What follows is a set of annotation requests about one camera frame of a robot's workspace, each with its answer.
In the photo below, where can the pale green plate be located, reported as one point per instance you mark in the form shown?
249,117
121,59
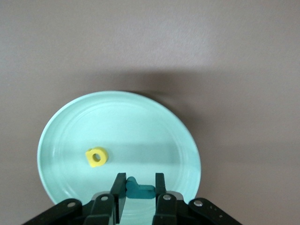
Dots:
129,131

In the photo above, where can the yellow letter a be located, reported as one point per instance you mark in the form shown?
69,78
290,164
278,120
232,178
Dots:
90,161

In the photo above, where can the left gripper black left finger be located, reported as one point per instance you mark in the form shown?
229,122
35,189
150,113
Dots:
100,211

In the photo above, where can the teal letter r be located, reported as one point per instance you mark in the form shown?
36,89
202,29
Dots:
140,191

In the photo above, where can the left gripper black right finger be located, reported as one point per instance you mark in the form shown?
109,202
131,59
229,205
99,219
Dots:
168,211

